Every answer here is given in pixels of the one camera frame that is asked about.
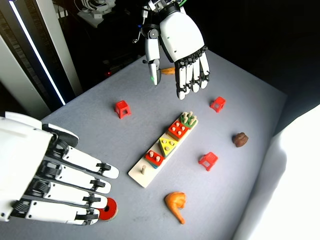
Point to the red ring piece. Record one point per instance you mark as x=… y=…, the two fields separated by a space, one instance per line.
x=111 y=208

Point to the small red toy stool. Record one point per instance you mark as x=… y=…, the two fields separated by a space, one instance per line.
x=210 y=158
x=122 y=106
x=219 y=101

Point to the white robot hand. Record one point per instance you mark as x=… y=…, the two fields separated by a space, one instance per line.
x=22 y=160
x=180 y=37

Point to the orange toy shrimp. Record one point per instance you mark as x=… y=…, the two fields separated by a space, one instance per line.
x=176 y=201

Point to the white backdrop sheet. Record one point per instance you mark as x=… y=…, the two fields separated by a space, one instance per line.
x=287 y=187

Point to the yellow-topped triangle block stack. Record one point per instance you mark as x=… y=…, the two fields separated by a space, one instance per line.
x=167 y=145

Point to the wooden shape sorter board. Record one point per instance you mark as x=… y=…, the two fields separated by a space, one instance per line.
x=140 y=178

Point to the grey table cloth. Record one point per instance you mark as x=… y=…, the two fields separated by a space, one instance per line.
x=155 y=100

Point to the red-topped two-hole block stack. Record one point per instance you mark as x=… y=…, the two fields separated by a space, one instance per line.
x=153 y=158

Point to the green-topped block stack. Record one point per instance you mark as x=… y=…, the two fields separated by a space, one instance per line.
x=186 y=123

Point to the brown toy food lump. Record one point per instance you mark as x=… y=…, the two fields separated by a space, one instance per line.
x=240 y=140

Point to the orange toy bread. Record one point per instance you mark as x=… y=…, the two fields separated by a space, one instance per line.
x=169 y=71

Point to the bright light strip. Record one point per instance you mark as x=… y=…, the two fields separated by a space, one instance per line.
x=37 y=52

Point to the white frame post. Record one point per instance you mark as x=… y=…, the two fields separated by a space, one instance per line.
x=60 y=45

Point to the white machine housing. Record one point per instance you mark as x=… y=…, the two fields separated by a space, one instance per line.
x=97 y=13

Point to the red-topped square block stack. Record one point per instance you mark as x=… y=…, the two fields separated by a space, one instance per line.
x=177 y=130

